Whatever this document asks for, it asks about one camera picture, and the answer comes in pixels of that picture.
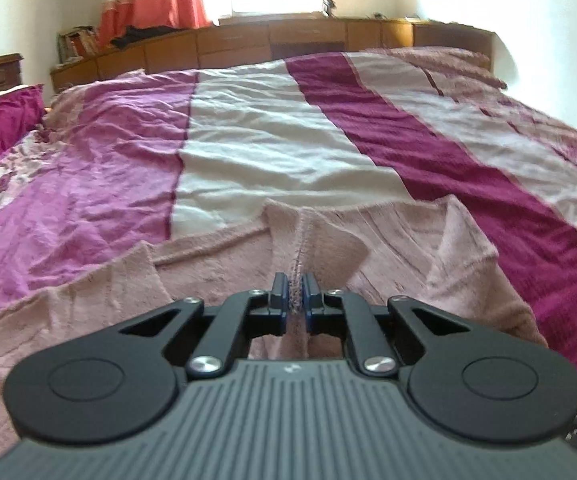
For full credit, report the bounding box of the stack of books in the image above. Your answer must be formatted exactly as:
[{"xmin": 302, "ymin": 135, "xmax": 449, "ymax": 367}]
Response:
[{"xmin": 56, "ymin": 26, "xmax": 100, "ymax": 64}]

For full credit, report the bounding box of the black cloth on cabinet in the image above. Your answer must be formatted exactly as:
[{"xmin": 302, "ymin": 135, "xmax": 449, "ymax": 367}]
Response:
[{"xmin": 110, "ymin": 26, "xmax": 178, "ymax": 49}]

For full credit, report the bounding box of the striped pink magenta bedspread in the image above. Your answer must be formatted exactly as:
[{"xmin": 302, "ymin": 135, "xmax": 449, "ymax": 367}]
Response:
[{"xmin": 0, "ymin": 48, "xmax": 577, "ymax": 364}]

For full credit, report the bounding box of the pink knitted sweater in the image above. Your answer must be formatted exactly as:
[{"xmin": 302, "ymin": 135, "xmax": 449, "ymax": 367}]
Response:
[{"xmin": 0, "ymin": 196, "xmax": 543, "ymax": 455}]

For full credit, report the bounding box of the long wooden low cabinet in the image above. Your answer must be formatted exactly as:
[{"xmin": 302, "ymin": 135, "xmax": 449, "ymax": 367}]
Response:
[{"xmin": 51, "ymin": 18, "xmax": 494, "ymax": 92}]

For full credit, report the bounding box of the magenta pillow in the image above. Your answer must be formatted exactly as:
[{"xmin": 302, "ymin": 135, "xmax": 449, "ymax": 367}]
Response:
[{"xmin": 0, "ymin": 84, "xmax": 46, "ymax": 155}]

